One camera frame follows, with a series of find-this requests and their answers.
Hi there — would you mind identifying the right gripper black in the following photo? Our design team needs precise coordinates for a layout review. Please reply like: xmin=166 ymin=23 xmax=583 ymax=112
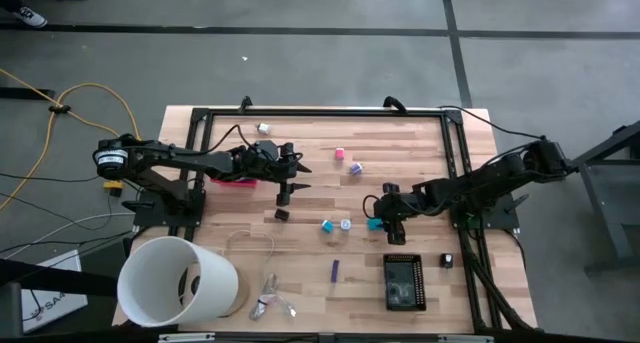
xmin=374 ymin=190 xmax=426 ymax=246

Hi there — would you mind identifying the white printed sign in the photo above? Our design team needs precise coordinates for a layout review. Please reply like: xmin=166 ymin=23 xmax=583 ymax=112
xmin=19 ymin=249 xmax=89 ymax=334

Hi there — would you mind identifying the person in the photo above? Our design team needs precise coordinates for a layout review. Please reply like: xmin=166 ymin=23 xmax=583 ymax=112
xmin=0 ymin=0 xmax=91 ymax=29

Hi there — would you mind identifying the yellow cable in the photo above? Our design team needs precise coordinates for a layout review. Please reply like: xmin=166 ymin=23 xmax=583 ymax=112
xmin=0 ymin=67 xmax=144 ymax=214

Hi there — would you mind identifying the long black cable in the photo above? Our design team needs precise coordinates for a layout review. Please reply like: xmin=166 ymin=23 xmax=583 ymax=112
xmin=437 ymin=104 xmax=546 ymax=142

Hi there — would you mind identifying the clear plastic cable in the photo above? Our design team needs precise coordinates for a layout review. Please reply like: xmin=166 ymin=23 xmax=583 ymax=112
xmin=222 ymin=228 xmax=297 ymax=320

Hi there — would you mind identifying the grey metal stand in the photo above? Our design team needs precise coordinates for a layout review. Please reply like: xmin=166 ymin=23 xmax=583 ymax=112
xmin=569 ymin=120 xmax=640 ymax=274

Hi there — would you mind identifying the red plastic basket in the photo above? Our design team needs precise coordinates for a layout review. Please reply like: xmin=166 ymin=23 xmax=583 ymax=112
xmin=208 ymin=176 xmax=259 ymax=189

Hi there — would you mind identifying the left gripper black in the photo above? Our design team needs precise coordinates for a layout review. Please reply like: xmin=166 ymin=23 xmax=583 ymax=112
xmin=242 ymin=141 xmax=313 ymax=208

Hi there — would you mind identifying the black beam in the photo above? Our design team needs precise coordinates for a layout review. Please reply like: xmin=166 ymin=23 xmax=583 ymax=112
xmin=0 ymin=257 xmax=121 ymax=299

